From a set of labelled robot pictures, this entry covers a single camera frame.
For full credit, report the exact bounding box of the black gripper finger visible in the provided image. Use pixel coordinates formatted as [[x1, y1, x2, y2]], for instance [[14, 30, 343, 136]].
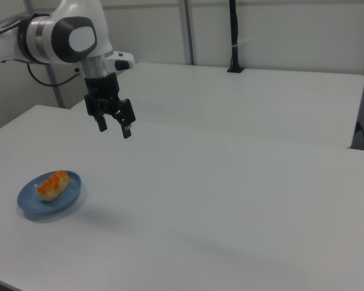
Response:
[[114, 110, 133, 139], [96, 114, 108, 132]]

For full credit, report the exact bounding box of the black camera stand pole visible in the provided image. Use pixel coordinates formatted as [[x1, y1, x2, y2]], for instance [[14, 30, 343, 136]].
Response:
[[227, 0, 245, 74]]

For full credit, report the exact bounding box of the blue round plate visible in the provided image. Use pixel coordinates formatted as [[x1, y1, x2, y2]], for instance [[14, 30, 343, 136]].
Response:
[[16, 170, 83, 217]]

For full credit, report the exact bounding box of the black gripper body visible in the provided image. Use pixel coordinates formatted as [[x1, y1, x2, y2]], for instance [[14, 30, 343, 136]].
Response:
[[84, 73, 137, 124]]

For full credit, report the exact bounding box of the black cable at table side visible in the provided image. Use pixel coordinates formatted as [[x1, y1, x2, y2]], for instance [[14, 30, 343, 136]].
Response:
[[355, 121, 364, 151]]

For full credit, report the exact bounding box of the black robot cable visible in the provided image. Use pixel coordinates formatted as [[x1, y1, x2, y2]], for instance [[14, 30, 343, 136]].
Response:
[[26, 62, 81, 88]]

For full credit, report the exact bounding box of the grey wall partition post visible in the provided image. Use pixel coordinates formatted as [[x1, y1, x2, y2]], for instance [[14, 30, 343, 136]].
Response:
[[178, 0, 198, 65]]

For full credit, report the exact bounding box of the bread with orange topping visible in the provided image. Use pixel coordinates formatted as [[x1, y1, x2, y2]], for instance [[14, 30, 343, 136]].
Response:
[[36, 170, 71, 202]]

